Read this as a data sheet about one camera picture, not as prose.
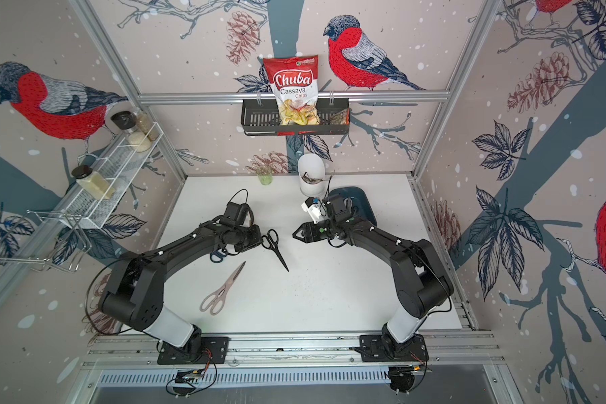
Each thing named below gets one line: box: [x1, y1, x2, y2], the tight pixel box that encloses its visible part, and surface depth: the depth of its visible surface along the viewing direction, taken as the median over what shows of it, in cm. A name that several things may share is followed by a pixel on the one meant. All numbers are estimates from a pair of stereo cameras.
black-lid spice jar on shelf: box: [110, 111, 152, 153], surface depth 83 cm
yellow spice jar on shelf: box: [71, 164, 116, 201], surface depth 69 cm
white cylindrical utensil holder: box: [297, 153, 326, 198], surface depth 109 cm
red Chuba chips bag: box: [262, 54, 321, 127], surface depth 84 cm
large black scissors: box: [260, 228, 290, 272], surface depth 91 cm
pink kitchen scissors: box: [199, 260, 247, 316], surface depth 85 cm
